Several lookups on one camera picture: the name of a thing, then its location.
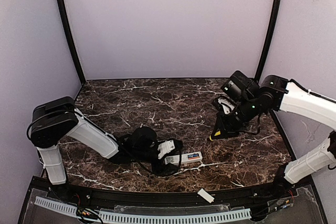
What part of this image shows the yellow handled screwdriver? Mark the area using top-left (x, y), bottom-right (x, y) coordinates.
top-left (209, 131), bottom-right (222, 141)

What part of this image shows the white remote control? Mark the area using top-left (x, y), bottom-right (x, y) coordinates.
top-left (164, 152), bottom-right (203, 166)

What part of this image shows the white battery cover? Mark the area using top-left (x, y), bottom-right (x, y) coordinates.
top-left (197, 188), bottom-right (214, 204)

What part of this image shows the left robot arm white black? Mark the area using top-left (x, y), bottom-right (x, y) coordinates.
top-left (26, 97), bottom-right (183, 185)

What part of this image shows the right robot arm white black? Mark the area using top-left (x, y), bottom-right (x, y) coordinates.
top-left (209, 70), bottom-right (335, 194)

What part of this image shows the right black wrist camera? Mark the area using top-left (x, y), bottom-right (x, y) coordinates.
top-left (212, 96), bottom-right (235, 115)

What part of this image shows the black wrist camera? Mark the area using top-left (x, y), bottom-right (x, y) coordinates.
top-left (157, 138), bottom-right (183, 159)
top-left (212, 96), bottom-right (235, 115)

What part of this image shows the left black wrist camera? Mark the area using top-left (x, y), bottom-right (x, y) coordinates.
top-left (157, 138), bottom-right (183, 159)

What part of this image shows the white slotted cable duct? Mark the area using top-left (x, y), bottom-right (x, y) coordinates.
top-left (34, 196), bottom-right (251, 223)

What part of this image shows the black front table rail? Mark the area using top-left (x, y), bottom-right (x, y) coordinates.
top-left (44, 167), bottom-right (297, 213)

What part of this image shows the right black frame post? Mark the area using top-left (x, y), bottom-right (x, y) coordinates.
top-left (254, 0), bottom-right (281, 82)

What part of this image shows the black frame post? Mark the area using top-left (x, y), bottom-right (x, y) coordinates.
top-left (254, 0), bottom-right (281, 82)
top-left (57, 0), bottom-right (86, 86)

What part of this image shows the left black frame post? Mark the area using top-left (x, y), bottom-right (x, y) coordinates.
top-left (57, 0), bottom-right (86, 86)

